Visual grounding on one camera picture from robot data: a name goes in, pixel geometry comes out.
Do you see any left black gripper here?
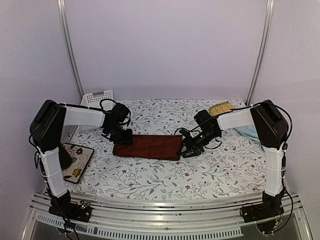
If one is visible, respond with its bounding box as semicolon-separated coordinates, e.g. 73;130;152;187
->
106;123;133;145

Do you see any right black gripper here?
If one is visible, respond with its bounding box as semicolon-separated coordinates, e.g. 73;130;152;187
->
177;129;220;159

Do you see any dark red towel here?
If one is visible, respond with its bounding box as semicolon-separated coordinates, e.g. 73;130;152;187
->
112;135;183;161

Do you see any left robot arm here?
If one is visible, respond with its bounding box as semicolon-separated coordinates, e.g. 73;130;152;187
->
29;99;133;217

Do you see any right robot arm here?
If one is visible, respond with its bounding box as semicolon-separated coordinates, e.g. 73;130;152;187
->
178;99;292;218

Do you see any floral square ceramic plate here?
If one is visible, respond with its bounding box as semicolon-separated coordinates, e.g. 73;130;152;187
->
62;142;95;184

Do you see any white perforated plastic basket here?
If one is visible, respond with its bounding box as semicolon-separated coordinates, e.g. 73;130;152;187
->
81;90;114;108

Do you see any floral patterned table mat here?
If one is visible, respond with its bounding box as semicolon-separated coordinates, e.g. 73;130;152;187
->
51;98;286;201

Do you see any woven bamboo tray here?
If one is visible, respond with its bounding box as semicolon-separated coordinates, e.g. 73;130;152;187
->
208;101;235;117

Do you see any light blue towel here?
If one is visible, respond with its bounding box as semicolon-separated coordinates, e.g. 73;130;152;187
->
234;125;265;152

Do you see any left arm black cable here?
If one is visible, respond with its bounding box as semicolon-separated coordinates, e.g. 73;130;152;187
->
99;98;132;128

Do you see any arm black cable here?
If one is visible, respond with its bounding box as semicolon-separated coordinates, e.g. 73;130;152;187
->
99;98;132;128
174;117;223;150

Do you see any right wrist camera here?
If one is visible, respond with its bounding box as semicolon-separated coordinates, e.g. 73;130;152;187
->
179;127;193;139

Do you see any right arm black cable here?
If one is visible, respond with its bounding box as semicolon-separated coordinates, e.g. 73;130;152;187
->
174;117;223;150

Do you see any front aluminium rail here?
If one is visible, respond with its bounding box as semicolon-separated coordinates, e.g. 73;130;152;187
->
22;192;311;240

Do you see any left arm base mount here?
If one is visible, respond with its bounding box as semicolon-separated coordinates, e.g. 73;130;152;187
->
48;200;93;223

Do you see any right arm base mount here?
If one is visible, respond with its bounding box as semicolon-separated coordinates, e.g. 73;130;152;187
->
239;200;285;223

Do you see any left aluminium frame post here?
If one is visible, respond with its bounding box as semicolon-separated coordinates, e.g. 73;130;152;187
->
57;0;84;99

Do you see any aluminium frame post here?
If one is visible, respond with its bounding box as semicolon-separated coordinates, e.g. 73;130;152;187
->
244;0;275;106
57;0;84;99

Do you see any right aluminium frame post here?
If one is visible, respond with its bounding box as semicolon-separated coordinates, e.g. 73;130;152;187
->
244;0;275;106

